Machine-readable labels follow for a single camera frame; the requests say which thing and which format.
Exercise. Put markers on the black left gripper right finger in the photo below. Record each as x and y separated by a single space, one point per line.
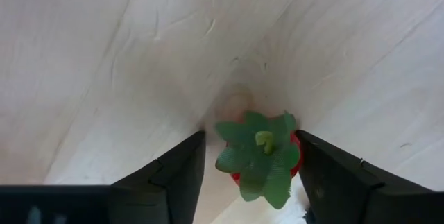
347 193

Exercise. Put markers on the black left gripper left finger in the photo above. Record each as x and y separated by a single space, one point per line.
166 189

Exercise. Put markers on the red toy strawberry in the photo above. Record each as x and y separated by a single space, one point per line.
260 161

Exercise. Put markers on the clear plastic tupperware container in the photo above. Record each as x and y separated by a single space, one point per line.
104 43

